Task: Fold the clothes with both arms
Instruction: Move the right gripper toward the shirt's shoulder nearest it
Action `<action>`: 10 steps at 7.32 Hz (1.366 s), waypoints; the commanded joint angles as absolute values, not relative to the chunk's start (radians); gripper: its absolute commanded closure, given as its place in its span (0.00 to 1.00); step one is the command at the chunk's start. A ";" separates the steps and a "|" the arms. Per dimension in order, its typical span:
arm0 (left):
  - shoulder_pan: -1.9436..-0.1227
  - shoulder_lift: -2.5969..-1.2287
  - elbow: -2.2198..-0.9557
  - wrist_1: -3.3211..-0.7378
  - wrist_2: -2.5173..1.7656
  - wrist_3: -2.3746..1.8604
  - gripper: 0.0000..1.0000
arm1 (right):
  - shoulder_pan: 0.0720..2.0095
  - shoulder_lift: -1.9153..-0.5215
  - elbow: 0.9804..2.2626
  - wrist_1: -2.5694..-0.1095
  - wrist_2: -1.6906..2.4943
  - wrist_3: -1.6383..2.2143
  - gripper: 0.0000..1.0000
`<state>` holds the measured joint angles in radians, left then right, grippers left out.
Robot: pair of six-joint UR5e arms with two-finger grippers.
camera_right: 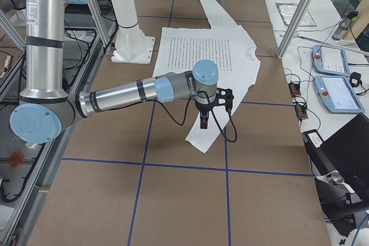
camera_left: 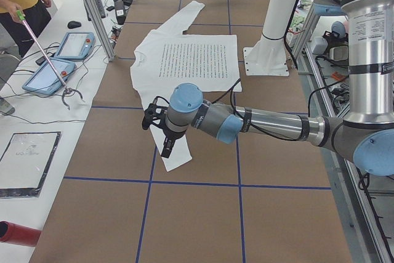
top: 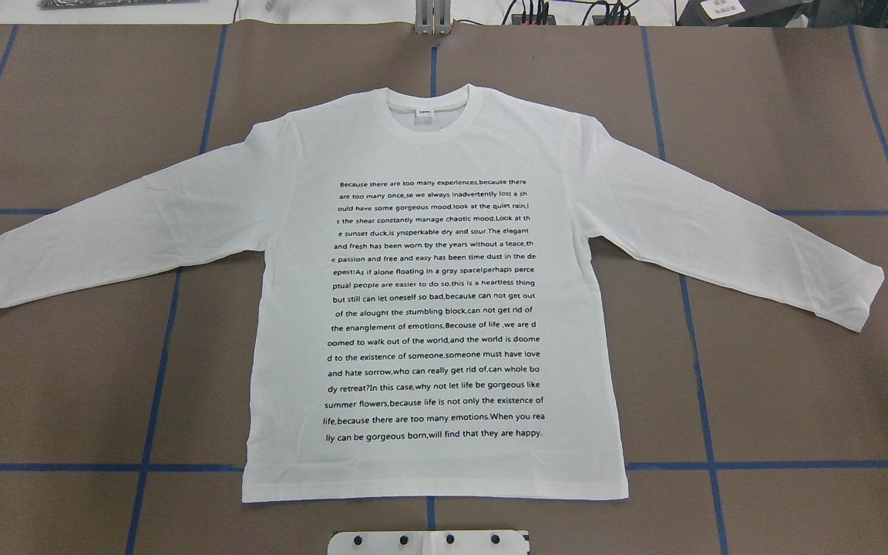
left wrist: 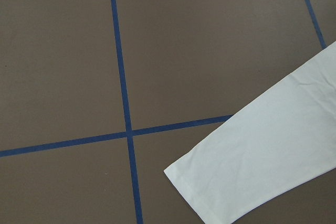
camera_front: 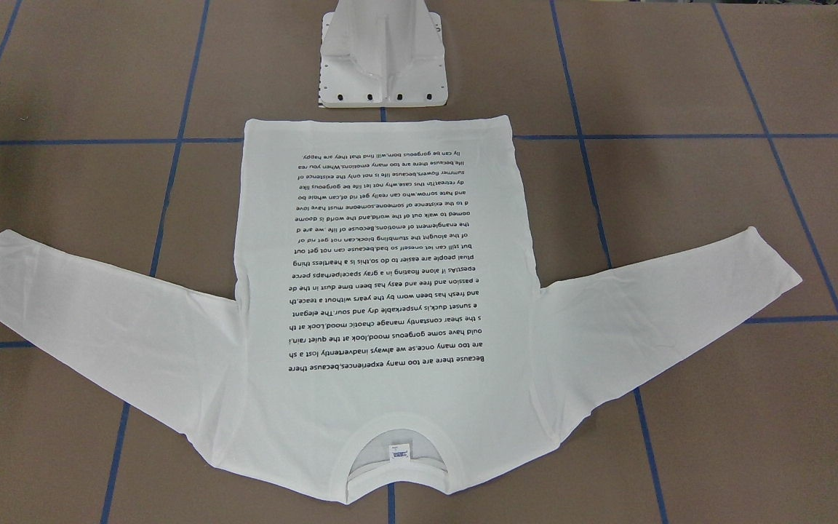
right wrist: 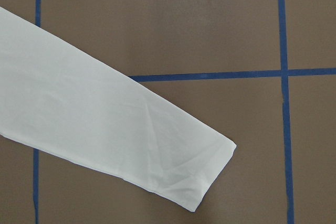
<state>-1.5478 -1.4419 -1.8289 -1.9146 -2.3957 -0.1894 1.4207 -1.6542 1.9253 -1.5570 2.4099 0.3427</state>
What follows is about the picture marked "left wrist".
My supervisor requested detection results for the white printed long-sleeve shirt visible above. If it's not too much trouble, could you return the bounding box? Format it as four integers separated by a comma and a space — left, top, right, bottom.
164, 44, 335, 223

